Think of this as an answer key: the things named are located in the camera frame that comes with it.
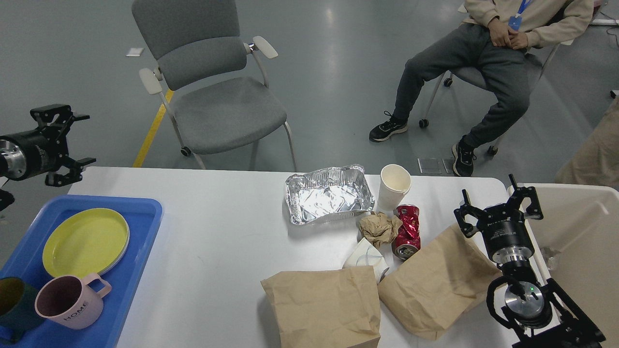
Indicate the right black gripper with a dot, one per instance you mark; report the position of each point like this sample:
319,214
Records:
503,228

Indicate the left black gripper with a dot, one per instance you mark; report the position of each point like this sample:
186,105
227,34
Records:
43,149

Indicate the yellow plate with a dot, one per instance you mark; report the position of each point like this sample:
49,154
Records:
91,241

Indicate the brown paper bag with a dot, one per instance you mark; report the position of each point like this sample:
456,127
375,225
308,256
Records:
326,309
431,290

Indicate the pink mug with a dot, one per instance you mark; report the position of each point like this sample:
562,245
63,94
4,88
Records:
72,302

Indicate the dark teal mug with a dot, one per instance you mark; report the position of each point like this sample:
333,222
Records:
17,308

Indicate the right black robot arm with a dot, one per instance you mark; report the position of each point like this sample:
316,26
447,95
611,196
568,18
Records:
542,316

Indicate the beige plastic bin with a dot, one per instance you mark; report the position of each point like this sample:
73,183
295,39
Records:
579,239

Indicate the crushed red soda can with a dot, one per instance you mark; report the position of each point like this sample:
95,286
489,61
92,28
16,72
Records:
407,241

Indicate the tan cloth at right edge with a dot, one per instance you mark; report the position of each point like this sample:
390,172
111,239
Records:
596,162

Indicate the crumpled brown paper ball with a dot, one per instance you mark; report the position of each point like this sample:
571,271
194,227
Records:
379,228

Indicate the blue plastic tray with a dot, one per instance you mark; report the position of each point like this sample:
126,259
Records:
144,218

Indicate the white chair under person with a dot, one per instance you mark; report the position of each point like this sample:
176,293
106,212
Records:
534,68

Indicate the grey office chair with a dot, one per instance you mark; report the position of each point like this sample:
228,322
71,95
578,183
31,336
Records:
195,39

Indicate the seated person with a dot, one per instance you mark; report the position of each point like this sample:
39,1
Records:
494,39

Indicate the aluminium foil tray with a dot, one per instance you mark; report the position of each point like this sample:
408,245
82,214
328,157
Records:
328,194

